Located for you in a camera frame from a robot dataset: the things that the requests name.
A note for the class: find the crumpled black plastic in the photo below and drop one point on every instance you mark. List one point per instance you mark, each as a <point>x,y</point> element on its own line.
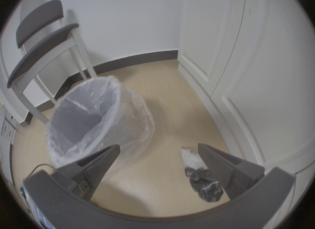
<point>204,181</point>

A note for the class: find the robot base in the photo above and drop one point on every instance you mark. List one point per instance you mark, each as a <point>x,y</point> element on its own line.
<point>39,213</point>

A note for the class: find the clear plastic bag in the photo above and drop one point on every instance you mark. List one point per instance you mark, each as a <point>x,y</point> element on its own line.
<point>137,124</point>

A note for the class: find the grey trash bin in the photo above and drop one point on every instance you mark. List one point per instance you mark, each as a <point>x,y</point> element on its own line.
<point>73,122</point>

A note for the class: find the white paper piece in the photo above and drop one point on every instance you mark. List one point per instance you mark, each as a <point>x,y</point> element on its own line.
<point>190,158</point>

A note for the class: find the white wardrobe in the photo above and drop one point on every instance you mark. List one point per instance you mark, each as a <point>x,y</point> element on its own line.
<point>221,26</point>

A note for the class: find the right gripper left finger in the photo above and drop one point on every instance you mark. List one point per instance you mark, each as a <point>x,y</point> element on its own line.
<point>96,166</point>

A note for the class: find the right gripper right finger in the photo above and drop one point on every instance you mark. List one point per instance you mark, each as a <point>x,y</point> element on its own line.
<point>226,169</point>

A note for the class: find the white chest of drawers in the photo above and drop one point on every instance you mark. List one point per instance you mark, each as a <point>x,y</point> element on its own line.
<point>8,129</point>

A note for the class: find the grey and white chair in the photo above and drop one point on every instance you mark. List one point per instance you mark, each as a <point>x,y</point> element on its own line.
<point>44,43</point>

